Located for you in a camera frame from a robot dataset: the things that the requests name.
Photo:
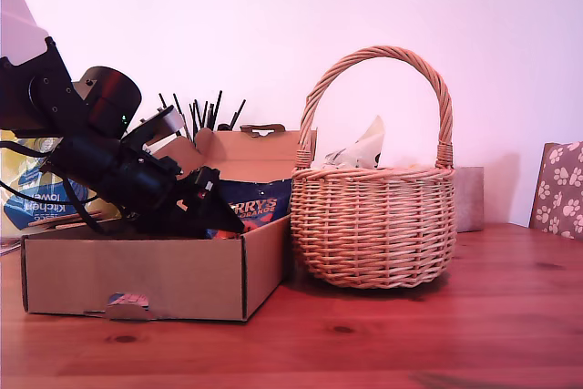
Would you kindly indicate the white and blue paper leaflet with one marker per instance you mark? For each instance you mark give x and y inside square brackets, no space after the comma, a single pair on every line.
[127,300]

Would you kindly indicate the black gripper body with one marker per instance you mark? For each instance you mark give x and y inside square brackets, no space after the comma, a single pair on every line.
[146,184]

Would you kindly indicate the paw print chair back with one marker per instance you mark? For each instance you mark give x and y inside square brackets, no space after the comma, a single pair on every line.
[560,193]

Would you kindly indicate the grey tissue box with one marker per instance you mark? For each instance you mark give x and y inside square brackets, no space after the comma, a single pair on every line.
[469,197]

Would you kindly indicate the dark stick holder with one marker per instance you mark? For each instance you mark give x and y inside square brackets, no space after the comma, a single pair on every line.
[223,126]

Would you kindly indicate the blue Terry's Orange egg bag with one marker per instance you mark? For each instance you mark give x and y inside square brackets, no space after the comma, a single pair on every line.
[266,207]

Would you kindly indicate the brown cardboard box with lid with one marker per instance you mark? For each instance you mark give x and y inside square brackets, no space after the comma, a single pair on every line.
[136,275]

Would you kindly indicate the white Galaxy egg bag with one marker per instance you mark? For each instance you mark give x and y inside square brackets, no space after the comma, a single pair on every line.
[364,147]

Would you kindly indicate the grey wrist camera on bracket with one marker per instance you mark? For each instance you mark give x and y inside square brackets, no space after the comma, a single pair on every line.
[171,120]

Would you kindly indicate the yellow blue kitchen towel pack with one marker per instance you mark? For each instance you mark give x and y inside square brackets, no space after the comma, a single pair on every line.
[32,213]

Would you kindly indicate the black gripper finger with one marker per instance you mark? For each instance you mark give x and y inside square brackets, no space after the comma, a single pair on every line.
[196,222]
[218,197]

